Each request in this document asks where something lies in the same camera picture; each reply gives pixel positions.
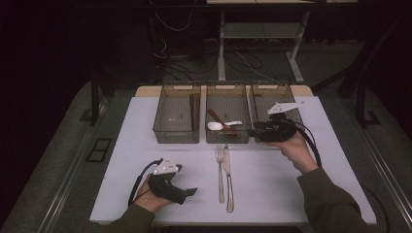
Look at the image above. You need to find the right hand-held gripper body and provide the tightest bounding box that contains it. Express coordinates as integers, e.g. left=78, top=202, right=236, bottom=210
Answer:
left=260, top=101, right=306, bottom=144

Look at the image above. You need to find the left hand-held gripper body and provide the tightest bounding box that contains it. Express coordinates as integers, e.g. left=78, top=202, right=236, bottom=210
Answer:
left=148, top=154, right=189, bottom=206

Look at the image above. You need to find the smoky clear plastic bin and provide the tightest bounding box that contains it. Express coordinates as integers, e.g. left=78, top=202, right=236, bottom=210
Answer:
left=251, top=83, right=305, bottom=144
left=204, top=84, right=253, bottom=145
left=153, top=84, right=202, bottom=145

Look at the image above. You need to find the white ceramic spoon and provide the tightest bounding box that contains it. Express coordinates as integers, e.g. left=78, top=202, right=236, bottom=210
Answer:
left=207, top=120, right=243, bottom=132

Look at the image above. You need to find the brown wooden spoon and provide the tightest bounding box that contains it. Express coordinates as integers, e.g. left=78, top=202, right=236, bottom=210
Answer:
left=207, top=108, right=240, bottom=140

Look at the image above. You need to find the person's left hand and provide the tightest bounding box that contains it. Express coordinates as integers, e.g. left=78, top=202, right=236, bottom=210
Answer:
left=134, top=174, right=173, bottom=214

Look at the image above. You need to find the person's right hand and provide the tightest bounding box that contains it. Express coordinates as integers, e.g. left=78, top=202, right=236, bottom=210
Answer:
left=270, top=132, right=320, bottom=176

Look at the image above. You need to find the steel fork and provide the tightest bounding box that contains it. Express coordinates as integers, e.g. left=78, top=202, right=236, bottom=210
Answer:
left=215, top=145, right=225, bottom=205

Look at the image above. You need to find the steel table knife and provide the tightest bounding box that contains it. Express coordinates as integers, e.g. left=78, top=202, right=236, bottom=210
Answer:
left=223, top=144, right=235, bottom=214

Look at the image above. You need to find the white table cover sheet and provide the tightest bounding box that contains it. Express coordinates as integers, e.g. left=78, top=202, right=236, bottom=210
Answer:
left=89, top=96, right=378, bottom=226

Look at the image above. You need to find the white metal desk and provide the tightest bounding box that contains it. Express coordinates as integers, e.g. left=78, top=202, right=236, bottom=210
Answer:
left=206, top=0, right=359, bottom=84

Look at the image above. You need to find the black slanted metal stand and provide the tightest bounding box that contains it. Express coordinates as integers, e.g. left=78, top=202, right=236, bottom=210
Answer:
left=311, top=13, right=409, bottom=99

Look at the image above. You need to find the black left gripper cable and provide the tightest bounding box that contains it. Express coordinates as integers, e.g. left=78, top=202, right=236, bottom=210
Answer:
left=128, top=158, right=163, bottom=208

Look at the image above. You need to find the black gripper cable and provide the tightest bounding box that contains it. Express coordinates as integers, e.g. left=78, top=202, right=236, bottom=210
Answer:
left=292, top=119, right=389, bottom=233
left=128, top=158, right=163, bottom=208

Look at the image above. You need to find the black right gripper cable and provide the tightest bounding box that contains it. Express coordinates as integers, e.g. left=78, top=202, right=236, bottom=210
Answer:
left=292, top=119, right=389, bottom=233

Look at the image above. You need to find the white floor cable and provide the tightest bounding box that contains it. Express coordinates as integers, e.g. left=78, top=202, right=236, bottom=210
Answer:
left=232, top=49, right=280, bottom=83

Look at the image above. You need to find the bundle of black floor cables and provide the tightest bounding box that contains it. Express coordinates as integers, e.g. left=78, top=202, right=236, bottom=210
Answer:
left=150, top=0, right=292, bottom=83

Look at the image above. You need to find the metal floor rail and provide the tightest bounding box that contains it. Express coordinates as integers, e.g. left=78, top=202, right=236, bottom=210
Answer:
left=37, top=96, right=110, bottom=233
left=354, top=122, right=412, bottom=224

